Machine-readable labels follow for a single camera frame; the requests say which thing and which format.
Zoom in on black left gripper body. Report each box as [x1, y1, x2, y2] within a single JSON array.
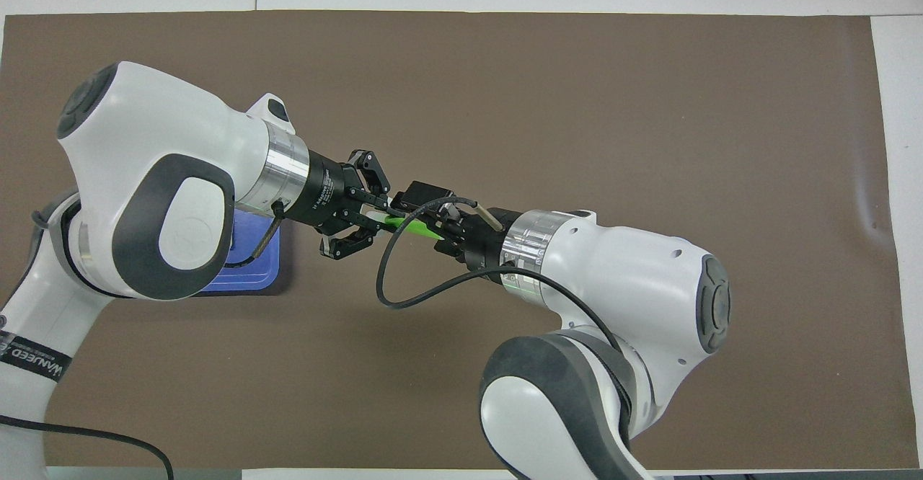
[[284, 146, 363, 234]]

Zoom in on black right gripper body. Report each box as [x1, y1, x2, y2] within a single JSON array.
[[457, 208, 523, 276]]

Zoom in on green pen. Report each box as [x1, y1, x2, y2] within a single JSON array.
[[364, 210, 447, 242]]

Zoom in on blue plastic tray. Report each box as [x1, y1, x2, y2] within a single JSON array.
[[198, 210, 281, 296]]

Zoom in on brown table mat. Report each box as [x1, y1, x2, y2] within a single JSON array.
[[0, 10, 921, 471]]

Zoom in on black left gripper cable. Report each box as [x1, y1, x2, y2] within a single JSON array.
[[0, 202, 284, 480]]

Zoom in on black velcro cable strap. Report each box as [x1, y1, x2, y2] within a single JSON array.
[[0, 332, 74, 384]]

